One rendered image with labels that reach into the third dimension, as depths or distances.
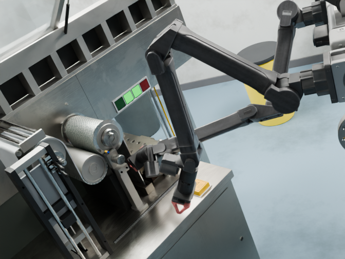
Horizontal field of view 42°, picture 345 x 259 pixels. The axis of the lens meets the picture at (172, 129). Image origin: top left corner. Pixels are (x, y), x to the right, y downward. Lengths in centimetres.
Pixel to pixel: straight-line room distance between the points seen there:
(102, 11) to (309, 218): 175
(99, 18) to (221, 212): 107
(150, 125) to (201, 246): 249
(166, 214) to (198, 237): 18
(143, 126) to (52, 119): 229
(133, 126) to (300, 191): 183
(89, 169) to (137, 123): 247
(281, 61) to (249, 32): 294
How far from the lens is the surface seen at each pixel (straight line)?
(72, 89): 212
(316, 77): 124
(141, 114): 424
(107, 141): 182
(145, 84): 235
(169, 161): 149
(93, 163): 184
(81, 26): 215
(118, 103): 226
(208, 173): 199
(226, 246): 212
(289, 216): 299
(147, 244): 179
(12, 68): 199
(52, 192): 165
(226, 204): 204
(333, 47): 130
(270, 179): 330
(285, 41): 169
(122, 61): 227
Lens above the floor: 205
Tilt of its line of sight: 28 degrees down
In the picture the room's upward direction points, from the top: 23 degrees counter-clockwise
